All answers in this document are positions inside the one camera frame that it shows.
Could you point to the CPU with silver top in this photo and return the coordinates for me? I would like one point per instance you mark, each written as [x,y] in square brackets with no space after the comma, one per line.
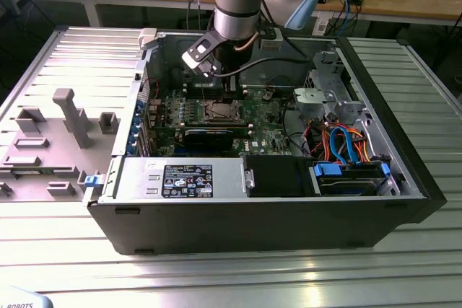
[222,110]

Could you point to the CPU socket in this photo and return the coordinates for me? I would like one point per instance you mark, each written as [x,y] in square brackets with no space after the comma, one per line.
[220,120]

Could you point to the round coin battery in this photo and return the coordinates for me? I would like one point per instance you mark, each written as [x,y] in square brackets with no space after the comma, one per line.
[268,95]

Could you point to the green motherboard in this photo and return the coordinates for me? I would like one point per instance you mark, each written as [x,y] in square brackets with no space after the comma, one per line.
[269,131]

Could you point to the black graphics card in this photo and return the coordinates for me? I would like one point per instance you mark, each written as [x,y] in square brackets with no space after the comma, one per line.
[209,140]

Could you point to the silver metal housing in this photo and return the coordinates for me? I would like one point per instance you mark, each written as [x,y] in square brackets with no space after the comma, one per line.
[308,100]

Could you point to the silver drive cage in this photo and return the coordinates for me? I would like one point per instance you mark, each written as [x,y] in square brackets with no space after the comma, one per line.
[325,70]

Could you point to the power supply label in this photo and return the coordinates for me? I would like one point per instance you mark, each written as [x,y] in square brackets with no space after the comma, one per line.
[187,181]

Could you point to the black plastic shroud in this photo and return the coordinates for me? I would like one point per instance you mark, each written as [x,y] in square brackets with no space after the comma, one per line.
[278,178]

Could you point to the hard disk in blue carrier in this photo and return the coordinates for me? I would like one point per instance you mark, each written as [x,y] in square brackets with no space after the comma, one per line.
[326,171]

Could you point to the silver power supply unit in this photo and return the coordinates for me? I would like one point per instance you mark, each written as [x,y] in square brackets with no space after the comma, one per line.
[137,178]

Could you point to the black PC case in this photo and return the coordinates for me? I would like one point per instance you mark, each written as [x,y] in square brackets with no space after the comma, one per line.
[252,225]

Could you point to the blue case latch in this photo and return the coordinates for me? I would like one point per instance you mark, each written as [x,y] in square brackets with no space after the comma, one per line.
[93,181]

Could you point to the grey parts rack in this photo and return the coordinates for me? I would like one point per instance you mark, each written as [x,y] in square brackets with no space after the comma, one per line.
[54,163]

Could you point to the pale teach pendant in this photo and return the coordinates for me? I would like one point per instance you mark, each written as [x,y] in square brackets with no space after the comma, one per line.
[21,297]

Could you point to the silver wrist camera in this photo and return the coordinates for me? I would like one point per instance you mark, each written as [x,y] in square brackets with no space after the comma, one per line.
[200,52]

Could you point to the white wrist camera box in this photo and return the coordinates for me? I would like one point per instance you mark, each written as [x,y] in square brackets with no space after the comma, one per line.
[270,39]

